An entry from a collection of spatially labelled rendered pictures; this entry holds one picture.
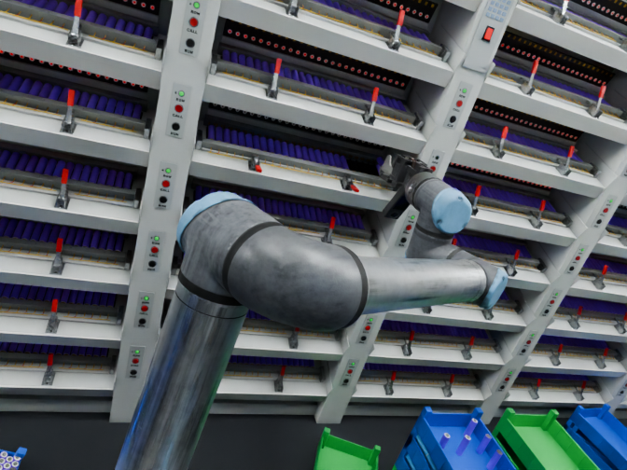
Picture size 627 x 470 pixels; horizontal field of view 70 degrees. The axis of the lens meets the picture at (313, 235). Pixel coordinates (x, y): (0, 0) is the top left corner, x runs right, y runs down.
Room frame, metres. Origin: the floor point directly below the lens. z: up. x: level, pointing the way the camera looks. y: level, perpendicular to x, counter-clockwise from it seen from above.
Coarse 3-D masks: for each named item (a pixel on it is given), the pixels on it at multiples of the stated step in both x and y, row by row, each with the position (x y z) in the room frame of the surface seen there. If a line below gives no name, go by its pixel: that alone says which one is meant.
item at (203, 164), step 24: (240, 120) 1.25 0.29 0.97; (336, 144) 1.36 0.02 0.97; (192, 168) 1.06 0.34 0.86; (216, 168) 1.08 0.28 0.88; (240, 168) 1.10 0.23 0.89; (264, 168) 1.15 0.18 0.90; (288, 192) 1.16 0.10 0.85; (312, 192) 1.18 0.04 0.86; (336, 192) 1.20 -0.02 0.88; (360, 192) 1.23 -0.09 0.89; (384, 192) 1.29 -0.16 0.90
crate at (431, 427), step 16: (432, 416) 1.06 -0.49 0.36; (448, 416) 1.08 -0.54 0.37; (464, 416) 1.10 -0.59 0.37; (480, 416) 1.10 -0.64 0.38; (432, 432) 0.99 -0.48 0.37; (448, 432) 1.06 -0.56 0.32; (464, 432) 1.09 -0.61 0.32; (480, 432) 1.08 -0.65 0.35; (432, 448) 0.96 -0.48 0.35; (448, 448) 1.00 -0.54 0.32; (496, 448) 1.01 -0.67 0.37; (448, 464) 0.90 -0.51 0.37; (464, 464) 0.96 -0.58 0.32; (480, 464) 0.98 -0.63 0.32; (496, 464) 0.99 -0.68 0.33; (512, 464) 0.96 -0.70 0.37
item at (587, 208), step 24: (624, 72) 1.68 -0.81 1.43; (624, 96) 1.64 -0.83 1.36; (576, 144) 1.72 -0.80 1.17; (600, 144) 1.63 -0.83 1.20; (552, 192) 1.71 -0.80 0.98; (624, 192) 1.57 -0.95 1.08; (528, 240) 1.71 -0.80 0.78; (576, 240) 1.54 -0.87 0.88; (552, 288) 1.54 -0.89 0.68; (552, 312) 1.57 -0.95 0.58; (504, 336) 1.60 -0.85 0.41
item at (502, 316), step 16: (512, 288) 1.66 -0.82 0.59; (448, 304) 1.46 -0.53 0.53; (464, 304) 1.50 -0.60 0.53; (496, 304) 1.56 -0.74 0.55; (512, 304) 1.58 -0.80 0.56; (400, 320) 1.35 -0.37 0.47; (416, 320) 1.37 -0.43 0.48; (432, 320) 1.39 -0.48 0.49; (448, 320) 1.41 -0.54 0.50; (464, 320) 1.43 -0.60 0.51; (480, 320) 1.46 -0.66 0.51; (496, 320) 1.50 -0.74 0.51; (512, 320) 1.53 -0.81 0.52; (528, 320) 1.54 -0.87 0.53
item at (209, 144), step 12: (204, 144) 1.10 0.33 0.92; (216, 144) 1.12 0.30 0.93; (228, 144) 1.14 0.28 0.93; (228, 156) 1.11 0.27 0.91; (264, 156) 1.16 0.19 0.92; (276, 156) 1.18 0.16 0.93; (300, 168) 1.21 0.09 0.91; (312, 168) 1.22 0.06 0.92; (324, 168) 1.22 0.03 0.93; (336, 168) 1.25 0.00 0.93; (360, 180) 1.27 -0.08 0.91; (372, 180) 1.28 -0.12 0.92
